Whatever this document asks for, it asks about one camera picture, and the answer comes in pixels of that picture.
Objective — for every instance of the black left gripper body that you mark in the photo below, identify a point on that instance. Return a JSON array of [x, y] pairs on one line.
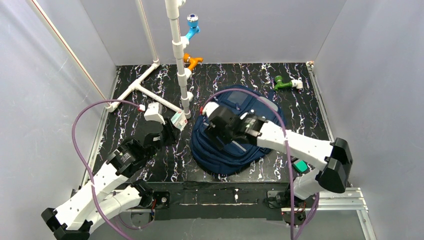
[[168, 131]]

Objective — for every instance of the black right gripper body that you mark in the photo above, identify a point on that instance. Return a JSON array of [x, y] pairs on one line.
[[214, 125]]

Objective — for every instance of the small card box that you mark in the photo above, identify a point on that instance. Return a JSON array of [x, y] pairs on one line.
[[179, 120]]

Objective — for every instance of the navy blue student backpack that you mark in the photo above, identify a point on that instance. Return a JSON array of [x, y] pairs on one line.
[[234, 156]]

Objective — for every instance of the green eraser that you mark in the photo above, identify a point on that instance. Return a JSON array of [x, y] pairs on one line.
[[300, 166]]

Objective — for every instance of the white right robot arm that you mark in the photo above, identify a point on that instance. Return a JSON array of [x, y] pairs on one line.
[[332, 160]]

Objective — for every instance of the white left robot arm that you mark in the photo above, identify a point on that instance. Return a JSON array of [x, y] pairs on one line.
[[92, 205]]

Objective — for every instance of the green tap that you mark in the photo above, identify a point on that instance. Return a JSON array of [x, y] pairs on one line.
[[279, 84]]

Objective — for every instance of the orange tap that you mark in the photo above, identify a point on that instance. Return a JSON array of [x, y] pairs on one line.
[[191, 61]]

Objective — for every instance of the white PVC pipe stand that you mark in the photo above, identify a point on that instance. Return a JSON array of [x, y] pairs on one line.
[[148, 32]]

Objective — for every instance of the blue tap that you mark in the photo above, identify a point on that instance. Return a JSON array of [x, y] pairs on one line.
[[193, 24]]

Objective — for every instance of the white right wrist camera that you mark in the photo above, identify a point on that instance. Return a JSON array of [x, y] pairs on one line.
[[209, 108]]

